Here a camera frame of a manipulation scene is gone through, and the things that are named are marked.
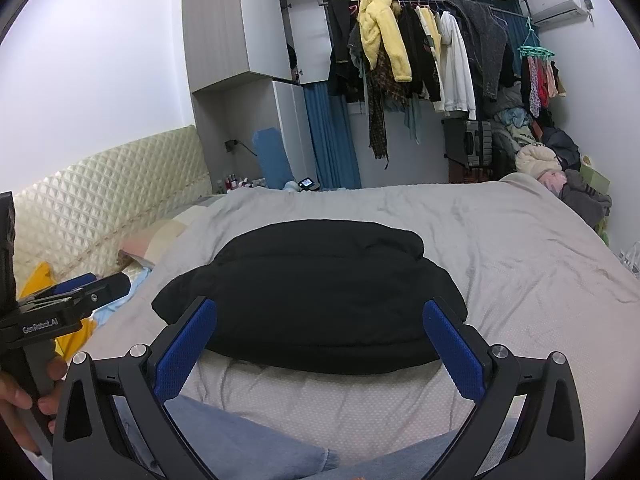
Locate person's left hand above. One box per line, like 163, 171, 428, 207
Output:
0, 352, 68, 456

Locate leopard print scarf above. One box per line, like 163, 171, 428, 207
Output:
367, 50, 408, 158

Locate dark grey coat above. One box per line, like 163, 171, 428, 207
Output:
452, 0, 508, 101

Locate blue padded cushion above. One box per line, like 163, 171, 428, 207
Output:
251, 128, 296, 188

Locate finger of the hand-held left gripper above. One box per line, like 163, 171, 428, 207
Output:
17, 272, 132, 318
47, 272, 98, 295

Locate blue curtain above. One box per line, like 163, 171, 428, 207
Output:
304, 82, 362, 191

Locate black hanging coat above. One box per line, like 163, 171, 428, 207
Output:
327, 0, 366, 98

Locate grey wardrobe cabinet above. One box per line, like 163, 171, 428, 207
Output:
181, 0, 333, 196

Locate yellow fleece jacket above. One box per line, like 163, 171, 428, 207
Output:
357, 0, 413, 83

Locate white hoodie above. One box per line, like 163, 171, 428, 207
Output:
432, 7, 477, 113

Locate person's blue jeans legs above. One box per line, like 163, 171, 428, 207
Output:
165, 395, 461, 480

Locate pale green box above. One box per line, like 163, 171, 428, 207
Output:
580, 157, 611, 196

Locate pale teal scarf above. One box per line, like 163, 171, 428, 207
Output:
402, 97, 423, 143

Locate light blue cloth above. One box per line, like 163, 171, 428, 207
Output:
92, 265, 151, 328

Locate green clip hanger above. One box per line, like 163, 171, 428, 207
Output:
517, 17, 557, 58

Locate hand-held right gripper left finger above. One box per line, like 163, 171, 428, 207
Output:
52, 296, 218, 480

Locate black suitcase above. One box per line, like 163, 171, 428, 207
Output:
442, 119, 501, 183

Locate black hanging jacket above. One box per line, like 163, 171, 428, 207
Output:
397, 5, 446, 103

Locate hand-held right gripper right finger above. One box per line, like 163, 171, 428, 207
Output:
422, 297, 586, 480

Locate pile of clothes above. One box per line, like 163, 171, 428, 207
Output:
492, 85, 613, 231

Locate cream quilted headboard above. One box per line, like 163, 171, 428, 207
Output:
12, 126, 213, 301

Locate yellow cloth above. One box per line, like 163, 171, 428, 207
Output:
17, 261, 98, 361

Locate black garment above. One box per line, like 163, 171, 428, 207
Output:
151, 219, 468, 376

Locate pastel checked pillow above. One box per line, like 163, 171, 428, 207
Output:
119, 205, 196, 266

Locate grey bed blanket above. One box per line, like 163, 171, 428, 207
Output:
65, 172, 640, 480

